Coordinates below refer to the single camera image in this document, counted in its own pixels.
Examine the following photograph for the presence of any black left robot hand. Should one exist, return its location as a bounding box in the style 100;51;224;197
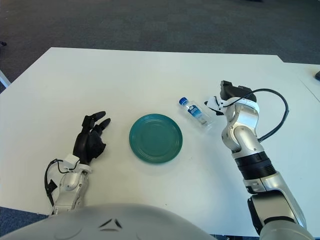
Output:
72;110;112;166

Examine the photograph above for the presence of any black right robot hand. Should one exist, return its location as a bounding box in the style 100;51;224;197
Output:
219;80;257;103

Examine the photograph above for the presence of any clear plastic water bottle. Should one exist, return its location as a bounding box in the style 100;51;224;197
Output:
178;96;216;133

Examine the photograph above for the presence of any green ribbed plate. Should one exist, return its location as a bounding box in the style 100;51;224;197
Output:
128;113;184;165

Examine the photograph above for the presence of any white desk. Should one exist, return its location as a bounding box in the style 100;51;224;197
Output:
0;69;11;88
282;61;320;103

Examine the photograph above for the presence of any grey robot torso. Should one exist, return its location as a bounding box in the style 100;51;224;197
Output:
0;202;211;240

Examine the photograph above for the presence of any blue fabric pad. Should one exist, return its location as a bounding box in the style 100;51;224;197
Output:
0;205;51;231

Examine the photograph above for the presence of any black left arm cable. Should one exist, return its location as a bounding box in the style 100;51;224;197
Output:
44;158;73;208

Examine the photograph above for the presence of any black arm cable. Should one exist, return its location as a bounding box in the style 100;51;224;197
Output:
223;87;291;142
44;158;73;208

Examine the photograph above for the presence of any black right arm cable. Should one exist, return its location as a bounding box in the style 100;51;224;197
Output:
223;87;291;142

